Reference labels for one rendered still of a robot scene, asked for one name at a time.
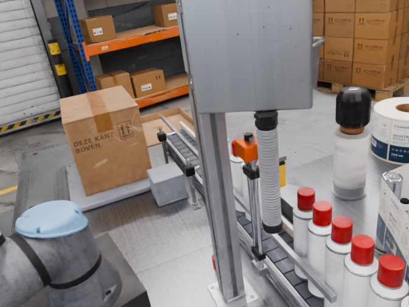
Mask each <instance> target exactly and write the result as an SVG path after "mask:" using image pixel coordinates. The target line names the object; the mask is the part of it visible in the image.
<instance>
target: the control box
mask: <svg viewBox="0 0 409 307"><path fill-rule="evenodd" d="M181 3H182V8H183V16H184V23H185V28H186V36H187V44H188V49H189V57H190V61H191V69H192V77H193V82H194V90H195V98H196V103H197V110H198V113H200V114H203V113H232V112H248V111H276V110H305V109H311V108H312V107H313V0H181Z"/></svg>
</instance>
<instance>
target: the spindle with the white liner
mask: <svg viewBox="0 0 409 307"><path fill-rule="evenodd" d="M370 115H371V94H370V92H369V89H367V87H365V86H358V85H353V86H345V87H343V88H342V89H341V90H340V91H339V92H338V94H337V96H336V107H335V121H336V123H337V124H339V125H340V127H339V128H337V129H336V130H335V131H334V177H333V179H332V182H333V184H334V185H333V187H332V193H333V194H334V195H335V196H337V197H339V198H341V199H345V200H357V199H361V198H362V197H364V196H365V195H366V189H365V186H366V172H367V164H368V148H369V134H370V132H369V130H368V129H367V128H365V126H366V125H368V124H369V122H370Z"/></svg>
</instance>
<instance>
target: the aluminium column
mask: <svg viewBox="0 0 409 307"><path fill-rule="evenodd" d="M177 21H178V28H179V33H180V40H181V48H182V52H183V60H184V67H185V71H186V72H188V73H190V74H191V75H192V69H191V61H190V57H189V49H188V44H187V36H186V28H185V23H184V16H183V13H181V12H177ZM188 91H189V99H190V103H191V110H192V118H193V123H194V130H195V137H196V142H197V150H198V157H199V162H200V169H201V177H202V181H203V189H204V196H205V201H206V208H207V212H208V220H209V228H210V232H211V239H212V247H213V252H214V259H215V266H216V271H217V278H218V286H219V289H220V292H221V293H222V295H223V296H224V298H225V300H226V302H227V303H228V302H231V301H233V300H235V299H237V298H240V297H242V296H244V295H245V287H244V281H243V270H242V260H241V254H240V244H239V233H238V228H237V217H236V206H235V200H234V190H233V184H232V173H231V163H230V157H229V147H228V136H227V130H226V120H225V113H203V114H200V113H198V110H197V103H196V98H195V91H194V90H193V89H191V88H189V87H188Z"/></svg>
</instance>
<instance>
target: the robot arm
mask: <svg viewBox="0 0 409 307"><path fill-rule="evenodd" d="M15 230H16V232H14V233H13V234H11V235H10V236H8V237H6V238H5V237H4V236H3V234H2V233H1V232H0V307H20V306H21V305H22V304H23V303H25V302H26V301H28V299H30V298H31V297H33V296H34V295H35V294H37V293H38V292H39V291H41V290H42V289H43V288H44V287H46V286H47V285H48V289H49V303H50V307H112V306H113V305H114V304H115V302H116V300H117V299H118V297H119V295H120V293H121V290H122V280H121V277H120V275H119V272H118V271H117V269H116V268H115V267H114V266H113V265H112V264H111V263H110V262H109V261H108V260H107V259H106V258H104V257H103V256H102V254H101V252H100V250H99V248H98V246H97V243H96V241H95V239H94V236H93V234H92V232H91V229H90V227H89V225H88V220H87V218H86V217H85V216H84V215H83V213H82V211H81V209H80V207H79V206H78V205H77V204H76V203H74V202H70V201H67V200H56V201H50V202H46V203H42V204H39V205H37V206H34V207H32V208H30V209H28V210H27V211H25V212H24V213H23V214H22V215H20V217H19V218H17V220H16V223H15Z"/></svg>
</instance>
